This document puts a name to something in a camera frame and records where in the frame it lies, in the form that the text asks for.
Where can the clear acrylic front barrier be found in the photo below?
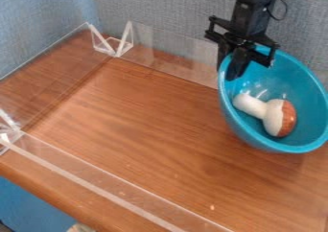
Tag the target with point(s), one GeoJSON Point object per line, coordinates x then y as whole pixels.
{"type": "Point", "coordinates": [106, 185]}

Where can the clear acrylic back barrier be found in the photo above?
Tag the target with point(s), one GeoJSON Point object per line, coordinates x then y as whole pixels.
{"type": "Point", "coordinates": [176, 54]}

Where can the clear acrylic left barrier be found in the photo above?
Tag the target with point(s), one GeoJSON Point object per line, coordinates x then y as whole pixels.
{"type": "Point", "coordinates": [22, 46]}

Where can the clear acrylic barrier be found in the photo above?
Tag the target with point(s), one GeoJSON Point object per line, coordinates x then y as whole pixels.
{"type": "Point", "coordinates": [106, 185]}
{"type": "Point", "coordinates": [22, 46]}
{"type": "Point", "coordinates": [176, 54]}

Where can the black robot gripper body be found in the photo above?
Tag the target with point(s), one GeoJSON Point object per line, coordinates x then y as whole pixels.
{"type": "Point", "coordinates": [244, 30]}

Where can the clear acrylic left bracket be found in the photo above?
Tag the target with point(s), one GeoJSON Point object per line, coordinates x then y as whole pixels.
{"type": "Point", "coordinates": [9, 131]}

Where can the blue plastic bowl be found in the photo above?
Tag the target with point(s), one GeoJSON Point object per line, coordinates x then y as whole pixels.
{"type": "Point", "coordinates": [287, 80]}

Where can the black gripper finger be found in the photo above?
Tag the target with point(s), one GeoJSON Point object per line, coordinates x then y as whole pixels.
{"type": "Point", "coordinates": [224, 50]}
{"type": "Point", "coordinates": [238, 64]}

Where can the white brown toy mushroom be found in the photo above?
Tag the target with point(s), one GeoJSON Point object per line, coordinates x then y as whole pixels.
{"type": "Point", "coordinates": [276, 113]}

